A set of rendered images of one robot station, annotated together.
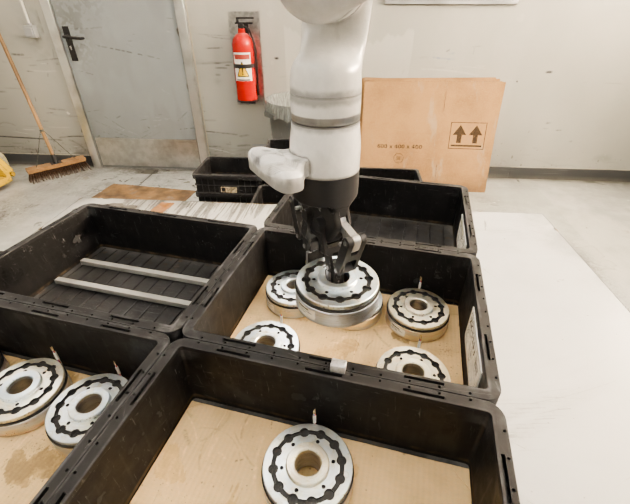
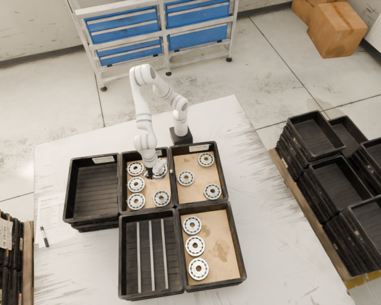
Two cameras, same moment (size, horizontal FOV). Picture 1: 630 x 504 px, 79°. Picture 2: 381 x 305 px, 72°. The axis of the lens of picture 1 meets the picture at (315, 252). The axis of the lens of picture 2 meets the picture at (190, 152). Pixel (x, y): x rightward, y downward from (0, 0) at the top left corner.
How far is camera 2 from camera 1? 1.28 m
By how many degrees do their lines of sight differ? 72
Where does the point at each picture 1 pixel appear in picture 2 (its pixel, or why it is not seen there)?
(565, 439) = not seen: hidden behind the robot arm
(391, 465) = (178, 167)
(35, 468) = (205, 229)
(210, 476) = (193, 196)
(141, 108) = not seen: outside the picture
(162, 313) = (155, 238)
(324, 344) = (152, 189)
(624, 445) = not seen: hidden behind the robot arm
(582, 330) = (111, 140)
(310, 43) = (144, 152)
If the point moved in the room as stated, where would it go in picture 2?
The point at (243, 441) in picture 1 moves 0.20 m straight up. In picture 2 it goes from (184, 193) to (182, 178)
